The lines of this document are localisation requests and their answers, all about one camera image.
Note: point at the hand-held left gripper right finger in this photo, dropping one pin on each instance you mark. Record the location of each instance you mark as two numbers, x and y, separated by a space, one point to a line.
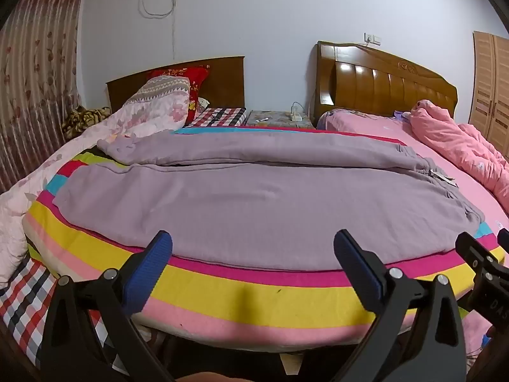
358 262

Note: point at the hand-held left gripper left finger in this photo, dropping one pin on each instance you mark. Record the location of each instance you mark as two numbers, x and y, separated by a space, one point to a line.
149 262

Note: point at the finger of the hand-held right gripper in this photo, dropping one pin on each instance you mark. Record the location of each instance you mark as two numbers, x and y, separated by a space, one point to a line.
504 238
479 258

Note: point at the purple pants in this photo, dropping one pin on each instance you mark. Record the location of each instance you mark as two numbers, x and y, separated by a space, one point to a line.
254 207

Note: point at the rainbow striped blanket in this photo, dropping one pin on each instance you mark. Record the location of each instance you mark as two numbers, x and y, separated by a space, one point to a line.
238 298

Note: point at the pink fleece quilt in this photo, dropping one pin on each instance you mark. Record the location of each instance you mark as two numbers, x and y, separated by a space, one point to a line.
469 147

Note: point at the plaid bedsheet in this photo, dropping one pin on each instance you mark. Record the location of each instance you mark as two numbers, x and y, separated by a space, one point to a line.
24 298

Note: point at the light wooden wardrobe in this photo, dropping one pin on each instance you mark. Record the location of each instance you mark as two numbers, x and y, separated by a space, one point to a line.
489 87

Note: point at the small purple cloth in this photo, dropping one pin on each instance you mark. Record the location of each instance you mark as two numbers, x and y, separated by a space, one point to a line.
401 114

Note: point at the pink floral quilt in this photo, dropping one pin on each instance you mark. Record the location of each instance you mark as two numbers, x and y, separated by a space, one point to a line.
151 107

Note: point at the tiger print blanket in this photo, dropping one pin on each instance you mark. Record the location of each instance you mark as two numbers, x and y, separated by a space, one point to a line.
79 121

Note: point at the white power strip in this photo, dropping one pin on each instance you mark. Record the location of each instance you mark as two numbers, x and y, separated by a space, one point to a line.
296 116

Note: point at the nightstand with floral cover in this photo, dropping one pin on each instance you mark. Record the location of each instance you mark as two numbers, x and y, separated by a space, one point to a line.
278 122

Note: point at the glossy carved wooden headboard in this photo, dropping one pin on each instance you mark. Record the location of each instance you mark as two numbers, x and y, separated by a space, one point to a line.
377 83

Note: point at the red floral pillow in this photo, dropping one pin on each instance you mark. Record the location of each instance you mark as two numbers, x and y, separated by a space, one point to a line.
197 83

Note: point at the dark wooden headboard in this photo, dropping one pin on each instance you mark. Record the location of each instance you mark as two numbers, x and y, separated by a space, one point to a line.
226 79

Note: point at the floral striped curtain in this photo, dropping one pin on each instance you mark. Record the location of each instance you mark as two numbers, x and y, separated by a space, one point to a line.
35 67

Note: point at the wooden bed frame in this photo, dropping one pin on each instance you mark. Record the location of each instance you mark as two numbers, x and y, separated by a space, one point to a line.
12 350

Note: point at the white wall socket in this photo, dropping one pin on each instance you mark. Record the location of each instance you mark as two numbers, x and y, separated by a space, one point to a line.
373 39

